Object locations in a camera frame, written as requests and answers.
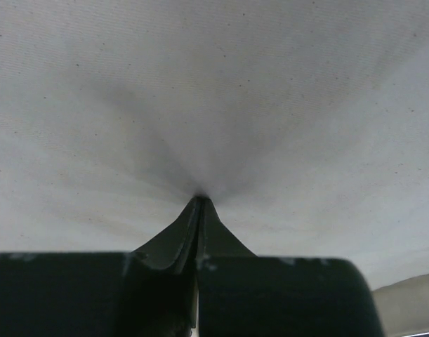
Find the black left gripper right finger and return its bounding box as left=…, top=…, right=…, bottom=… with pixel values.
left=197, top=198, right=383, bottom=336

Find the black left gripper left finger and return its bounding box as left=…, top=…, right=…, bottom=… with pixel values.
left=0, top=197, right=202, bottom=336

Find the beige cloth wrap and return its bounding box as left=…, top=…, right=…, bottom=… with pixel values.
left=0, top=0, right=429, bottom=333

